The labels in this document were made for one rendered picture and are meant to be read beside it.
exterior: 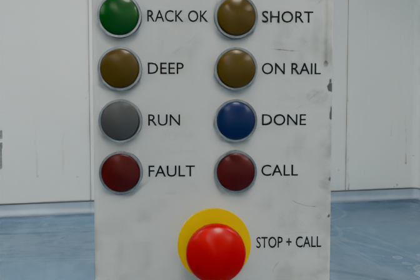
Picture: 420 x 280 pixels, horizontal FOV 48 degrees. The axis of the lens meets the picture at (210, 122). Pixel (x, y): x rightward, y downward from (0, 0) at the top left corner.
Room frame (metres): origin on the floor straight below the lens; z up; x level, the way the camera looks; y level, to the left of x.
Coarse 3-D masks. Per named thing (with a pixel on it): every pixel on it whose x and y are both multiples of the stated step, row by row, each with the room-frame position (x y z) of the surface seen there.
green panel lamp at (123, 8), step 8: (112, 0) 0.32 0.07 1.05; (120, 0) 0.32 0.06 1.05; (128, 0) 0.32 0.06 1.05; (104, 8) 0.32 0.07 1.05; (112, 8) 0.32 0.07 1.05; (120, 8) 0.32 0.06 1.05; (128, 8) 0.32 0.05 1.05; (136, 8) 0.32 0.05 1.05; (104, 16) 0.32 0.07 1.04; (112, 16) 0.32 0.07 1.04; (120, 16) 0.32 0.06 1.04; (128, 16) 0.32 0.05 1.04; (136, 16) 0.32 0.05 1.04; (104, 24) 0.32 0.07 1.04; (112, 24) 0.32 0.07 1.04; (120, 24) 0.32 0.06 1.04; (128, 24) 0.32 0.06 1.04; (136, 24) 0.32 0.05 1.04; (112, 32) 0.32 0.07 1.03; (120, 32) 0.32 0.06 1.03; (128, 32) 0.32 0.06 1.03
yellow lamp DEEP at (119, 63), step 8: (104, 56) 0.32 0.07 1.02; (112, 56) 0.32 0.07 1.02; (120, 56) 0.32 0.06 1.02; (128, 56) 0.32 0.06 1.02; (104, 64) 0.32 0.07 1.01; (112, 64) 0.32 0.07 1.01; (120, 64) 0.32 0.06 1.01; (128, 64) 0.32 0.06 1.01; (136, 64) 0.32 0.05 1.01; (104, 72) 0.32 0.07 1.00; (112, 72) 0.32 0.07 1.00; (120, 72) 0.32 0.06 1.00; (128, 72) 0.32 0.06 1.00; (136, 72) 0.32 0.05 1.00; (104, 80) 0.32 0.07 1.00; (112, 80) 0.32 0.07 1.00; (120, 80) 0.32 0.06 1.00; (128, 80) 0.32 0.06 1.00
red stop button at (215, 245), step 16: (208, 224) 0.31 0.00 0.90; (224, 224) 0.31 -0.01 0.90; (192, 240) 0.31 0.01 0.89; (208, 240) 0.30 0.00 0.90; (224, 240) 0.30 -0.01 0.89; (240, 240) 0.31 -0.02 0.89; (192, 256) 0.30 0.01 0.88; (208, 256) 0.30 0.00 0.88; (224, 256) 0.30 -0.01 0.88; (240, 256) 0.30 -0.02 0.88; (192, 272) 0.31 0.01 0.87; (208, 272) 0.30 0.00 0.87; (224, 272) 0.30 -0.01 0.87
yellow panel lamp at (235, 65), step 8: (224, 56) 0.33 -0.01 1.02; (232, 56) 0.32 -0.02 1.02; (240, 56) 0.32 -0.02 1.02; (248, 56) 0.33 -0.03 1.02; (224, 64) 0.32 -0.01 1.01; (232, 64) 0.32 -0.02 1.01; (240, 64) 0.32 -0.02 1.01; (248, 64) 0.32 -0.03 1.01; (224, 72) 0.32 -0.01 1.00; (232, 72) 0.32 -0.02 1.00; (240, 72) 0.32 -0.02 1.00; (248, 72) 0.32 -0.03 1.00; (224, 80) 0.33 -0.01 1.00; (232, 80) 0.32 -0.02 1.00; (240, 80) 0.32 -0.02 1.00; (248, 80) 0.33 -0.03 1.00
